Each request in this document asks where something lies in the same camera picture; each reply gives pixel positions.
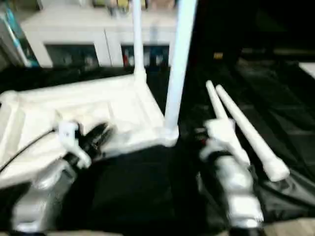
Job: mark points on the white plastic table top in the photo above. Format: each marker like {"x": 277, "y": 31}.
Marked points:
{"x": 108, "y": 108}

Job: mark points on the white plastic table leg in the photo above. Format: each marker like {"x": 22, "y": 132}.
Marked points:
{"x": 138, "y": 39}
{"x": 251, "y": 135}
{"x": 216, "y": 103}
{"x": 178, "y": 59}

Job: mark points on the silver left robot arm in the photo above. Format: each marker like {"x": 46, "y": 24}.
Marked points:
{"x": 42, "y": 196}

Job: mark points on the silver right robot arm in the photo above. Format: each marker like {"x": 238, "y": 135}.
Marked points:
{"x": 234, "y": 191}

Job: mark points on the black mat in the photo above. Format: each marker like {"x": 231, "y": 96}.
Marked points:
{"x": 133, "y": 191}

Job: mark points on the small red bottle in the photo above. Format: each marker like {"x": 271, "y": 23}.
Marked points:
{"x": 126, "y": 59}

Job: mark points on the white cabinet with glass doors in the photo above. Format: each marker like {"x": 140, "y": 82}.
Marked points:
{"x": 74, "y": 29}

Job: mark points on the light blue plastic item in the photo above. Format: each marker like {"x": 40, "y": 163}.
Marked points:
{"x": 17, "y": 37}

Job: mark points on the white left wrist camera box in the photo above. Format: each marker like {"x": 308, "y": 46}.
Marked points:
{"x": 69, "y": 135}

